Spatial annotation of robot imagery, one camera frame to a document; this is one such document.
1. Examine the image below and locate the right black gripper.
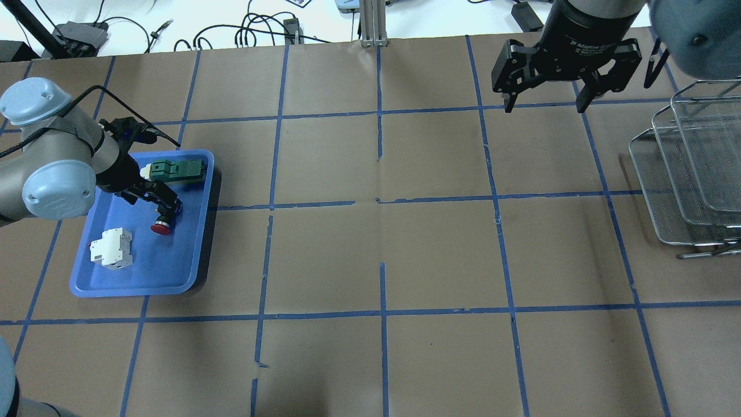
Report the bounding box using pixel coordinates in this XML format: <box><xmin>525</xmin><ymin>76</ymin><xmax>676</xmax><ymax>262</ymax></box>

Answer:
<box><xmin>491</xmin><ymin>12</ymin><xmax>641</xmax><ymax>114</ymax></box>

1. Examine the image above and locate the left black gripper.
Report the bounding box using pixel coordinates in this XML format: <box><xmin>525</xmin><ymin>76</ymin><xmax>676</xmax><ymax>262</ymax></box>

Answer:
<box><xmin>96</xmin><ymin>117</ymin><xmax>182</xmax><ymax>224</ymax></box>

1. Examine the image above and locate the red push button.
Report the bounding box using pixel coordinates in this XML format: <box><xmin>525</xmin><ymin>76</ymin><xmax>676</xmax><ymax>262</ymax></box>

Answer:
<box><xmin>151</xmin><ymin>208</ymin><xmax>182</xmax><ymax>236</ymax></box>

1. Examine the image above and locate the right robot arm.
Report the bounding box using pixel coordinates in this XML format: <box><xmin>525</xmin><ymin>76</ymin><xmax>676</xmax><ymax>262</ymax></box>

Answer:
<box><xmin>491</xmin><ymin>1</ymin><xmax>739</xmax><ymax>113</ymax></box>

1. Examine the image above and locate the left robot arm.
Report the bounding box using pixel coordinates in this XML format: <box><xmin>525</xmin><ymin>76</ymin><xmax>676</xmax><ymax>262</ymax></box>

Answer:
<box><xmin>1</xmin><ymin>77</ymin><xmax>182</xmax><ymax>234</ymax></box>

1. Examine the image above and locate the green terminal block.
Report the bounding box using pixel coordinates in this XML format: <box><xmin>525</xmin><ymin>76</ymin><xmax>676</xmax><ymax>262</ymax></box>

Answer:
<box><xmin>138</xmin><ymin>158</ymin><xmax>207</xmax><ymax>183</ymax></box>

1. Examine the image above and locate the white circuit breaker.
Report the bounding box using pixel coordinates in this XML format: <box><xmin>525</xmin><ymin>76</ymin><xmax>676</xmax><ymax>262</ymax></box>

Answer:
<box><xmin>89</xmin><ymin>228</ymin><xmax>133</xmax><ymax>271</ymax></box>

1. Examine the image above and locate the blue plastic tray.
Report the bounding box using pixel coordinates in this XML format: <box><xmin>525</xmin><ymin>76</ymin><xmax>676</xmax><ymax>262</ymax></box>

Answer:
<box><xmin>69</xmin><ymin>149</ymin><xmax>221</xmax><ymax>298</ymax></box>

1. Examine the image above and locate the black power adapter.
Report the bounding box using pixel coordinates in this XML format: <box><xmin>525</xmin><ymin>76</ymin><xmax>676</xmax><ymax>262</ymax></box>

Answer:
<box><xmin>510</xmin><ymin>1</ymin><xmax>544</xmax><ymax>32</ymax></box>

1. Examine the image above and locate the black usb hub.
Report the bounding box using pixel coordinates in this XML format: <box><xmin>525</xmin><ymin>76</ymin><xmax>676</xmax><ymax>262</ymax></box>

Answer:
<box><xmin>52</xmin><ymin>21</ymin><xmax>109</xmax><ymax>50</ymax></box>

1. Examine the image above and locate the black monitor stand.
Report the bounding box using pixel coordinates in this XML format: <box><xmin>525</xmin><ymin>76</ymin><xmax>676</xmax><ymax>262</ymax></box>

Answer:
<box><xmin>2</xmin><ymin>1</ymin><xmax>72</xmax><ymax>59</ymax></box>

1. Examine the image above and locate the wire mesh shelf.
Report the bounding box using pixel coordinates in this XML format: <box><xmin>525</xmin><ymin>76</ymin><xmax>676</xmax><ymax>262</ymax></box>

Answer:
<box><xmin>628</xmin><ymin>78</ymin><xmax>740</xmax><ymax>259</ymax></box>

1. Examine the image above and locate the aluminium frame post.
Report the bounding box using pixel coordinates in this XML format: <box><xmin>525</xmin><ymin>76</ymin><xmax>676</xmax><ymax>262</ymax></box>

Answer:
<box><xmin>359</xmin><ymin>0</ymin><xmax>388</xmax><ymax>49</ymax></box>

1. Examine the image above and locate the black cable bundle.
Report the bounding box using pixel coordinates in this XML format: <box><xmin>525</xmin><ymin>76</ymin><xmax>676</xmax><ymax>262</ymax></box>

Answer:
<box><xmin>174</xmin><ymin>12</ymin><xmax>331</xmax><ymax>53</ymax></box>

